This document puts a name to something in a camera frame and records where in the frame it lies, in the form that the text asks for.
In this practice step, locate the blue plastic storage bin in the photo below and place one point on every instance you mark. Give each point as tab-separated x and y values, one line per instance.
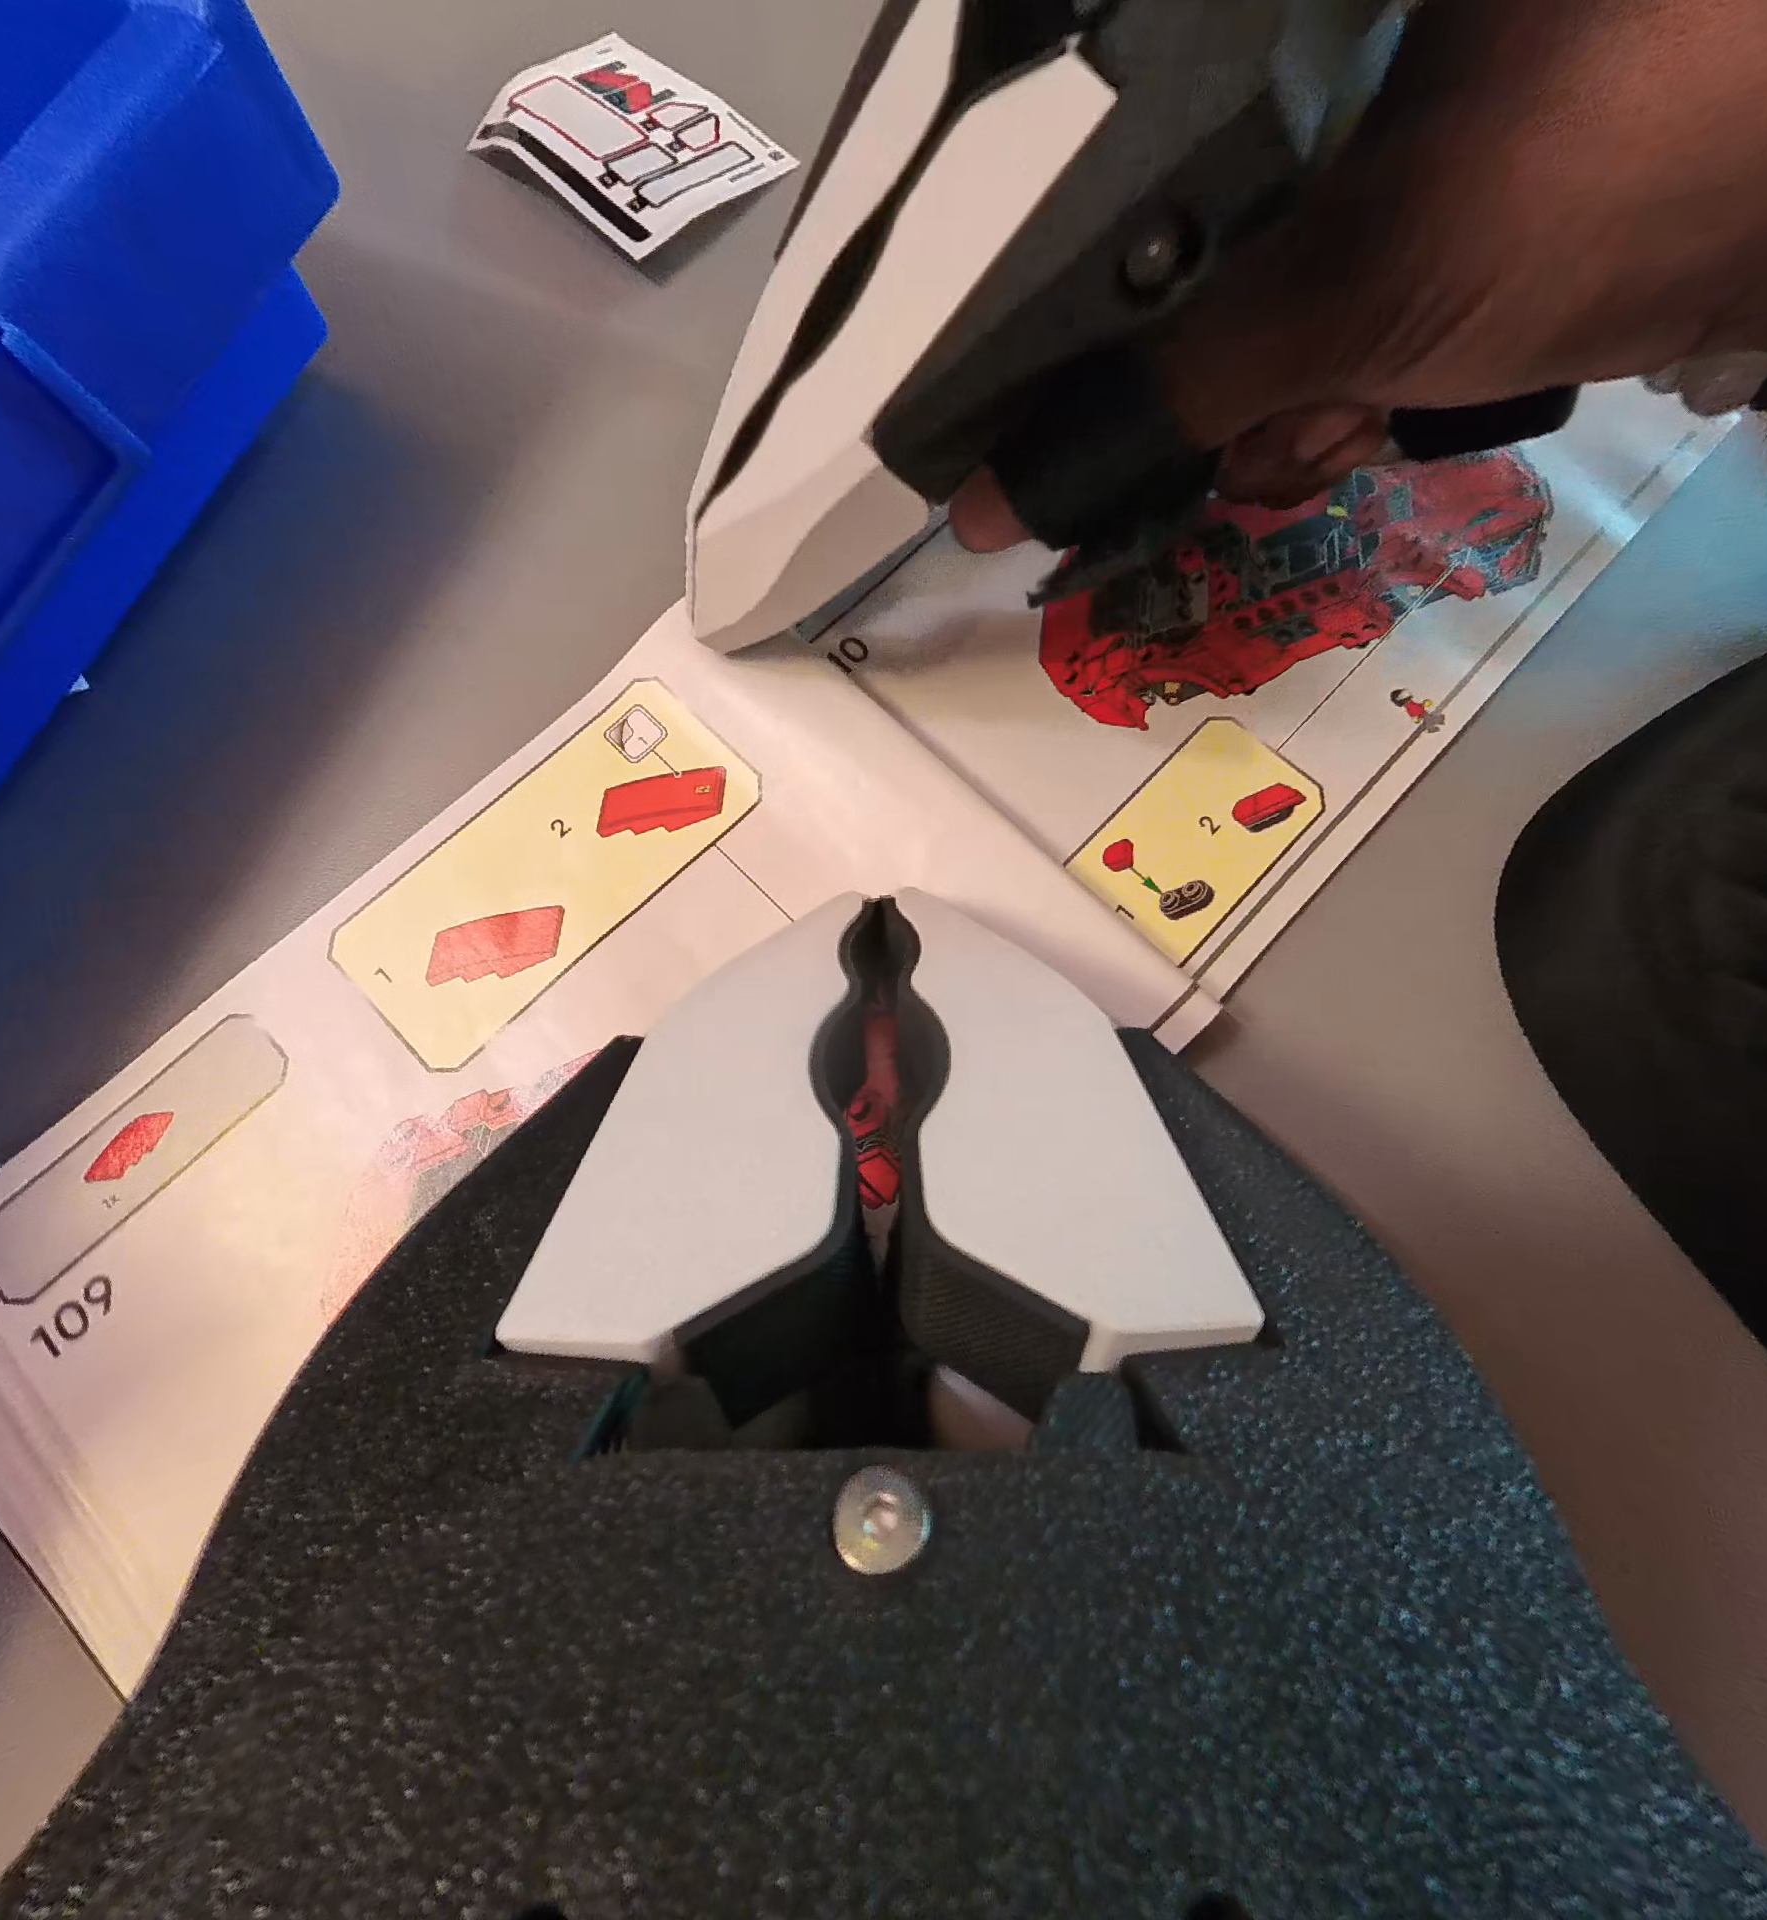
87	376

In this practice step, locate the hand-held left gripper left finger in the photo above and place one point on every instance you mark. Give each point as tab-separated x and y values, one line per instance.
703	1141

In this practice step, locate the person's right hand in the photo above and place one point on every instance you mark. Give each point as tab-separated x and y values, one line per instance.
1543	211

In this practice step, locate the lego instruction booklet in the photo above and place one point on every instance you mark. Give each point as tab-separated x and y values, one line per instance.
853	780

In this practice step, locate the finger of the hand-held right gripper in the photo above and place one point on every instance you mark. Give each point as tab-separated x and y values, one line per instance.
883	361
823	241

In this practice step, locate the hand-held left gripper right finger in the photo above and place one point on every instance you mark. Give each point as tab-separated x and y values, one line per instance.
1062	1170

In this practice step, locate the small red lego piece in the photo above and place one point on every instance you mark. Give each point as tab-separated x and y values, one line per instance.
877	1125

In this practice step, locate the lego sticker sheet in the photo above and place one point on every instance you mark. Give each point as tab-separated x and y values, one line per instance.
627	135

